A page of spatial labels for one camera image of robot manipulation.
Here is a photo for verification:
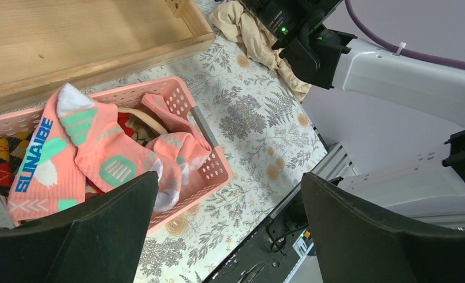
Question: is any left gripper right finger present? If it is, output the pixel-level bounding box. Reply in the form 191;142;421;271
301;173;465;282

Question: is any pink sock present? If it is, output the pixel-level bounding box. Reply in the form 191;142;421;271
142;94;212;212
8;84;163;221

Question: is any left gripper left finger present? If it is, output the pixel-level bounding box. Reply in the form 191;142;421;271
0;172;158;282

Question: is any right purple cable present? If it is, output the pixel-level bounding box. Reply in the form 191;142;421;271
343;0;465;75

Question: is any beige crumpled cloth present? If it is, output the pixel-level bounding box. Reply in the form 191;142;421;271
209;1;311;102

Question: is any pink plastic basket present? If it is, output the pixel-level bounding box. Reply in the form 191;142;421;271
0;77;231;232

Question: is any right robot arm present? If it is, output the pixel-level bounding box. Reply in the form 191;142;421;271
244;1;465;223

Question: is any floral table mat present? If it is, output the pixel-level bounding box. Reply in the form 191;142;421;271
78;1;326;282

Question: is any wooden hanger stand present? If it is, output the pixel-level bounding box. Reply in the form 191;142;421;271
0;1;215;113

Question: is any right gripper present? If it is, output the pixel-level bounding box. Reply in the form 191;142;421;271
242;0;356;90

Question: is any black red yellow argyle sock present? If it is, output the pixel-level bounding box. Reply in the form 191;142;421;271
0;137;14;199

